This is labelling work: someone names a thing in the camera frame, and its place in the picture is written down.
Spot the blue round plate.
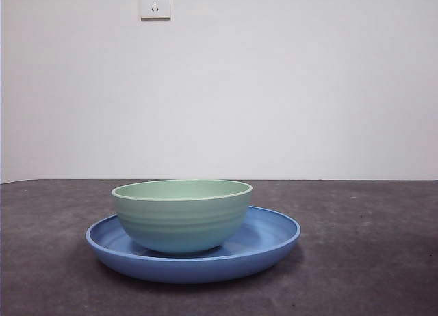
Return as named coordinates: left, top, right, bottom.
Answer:
left=85, top=205, right=302, bottom=285

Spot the green ribbed bowl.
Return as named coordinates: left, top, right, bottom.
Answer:
left=110, top=179, right=254, bottom=256

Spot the white wall socket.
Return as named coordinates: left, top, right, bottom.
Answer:
left=140, top=0, right=172, bottom=22

